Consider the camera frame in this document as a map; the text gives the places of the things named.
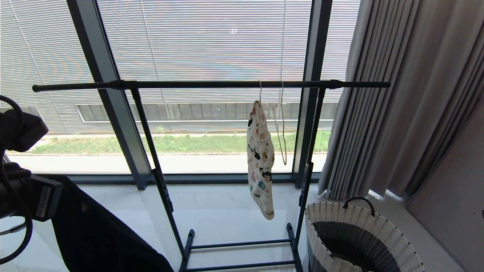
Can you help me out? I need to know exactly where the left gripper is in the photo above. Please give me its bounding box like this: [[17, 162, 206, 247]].
[[23, 178, 64, 222]]

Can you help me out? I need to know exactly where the black garment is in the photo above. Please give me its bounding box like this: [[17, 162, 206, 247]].
[[49, 175, 174, 272]]

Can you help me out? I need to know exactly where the cream printed garment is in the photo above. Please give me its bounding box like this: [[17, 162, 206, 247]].
[[247, 100, 275, 220]]

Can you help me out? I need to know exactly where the black clothes rack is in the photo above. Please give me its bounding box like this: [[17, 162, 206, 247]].
[[32, 79, 391, 272]]

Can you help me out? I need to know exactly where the white laundry basket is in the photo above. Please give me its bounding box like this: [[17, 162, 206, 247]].
[[304, 196, 425, 272]]

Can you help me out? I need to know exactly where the window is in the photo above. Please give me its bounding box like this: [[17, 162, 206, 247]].
[[0, 0, 361, 190]]

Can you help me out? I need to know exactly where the beige curtain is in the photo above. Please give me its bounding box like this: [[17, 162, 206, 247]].
[[318, 0, 484, 201]]

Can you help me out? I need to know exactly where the black cable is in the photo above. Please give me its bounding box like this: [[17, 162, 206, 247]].
[[0, 162, 34, 265]]

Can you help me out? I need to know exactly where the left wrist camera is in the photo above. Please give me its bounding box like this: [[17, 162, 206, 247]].
[[0, 110, 49, 153]]

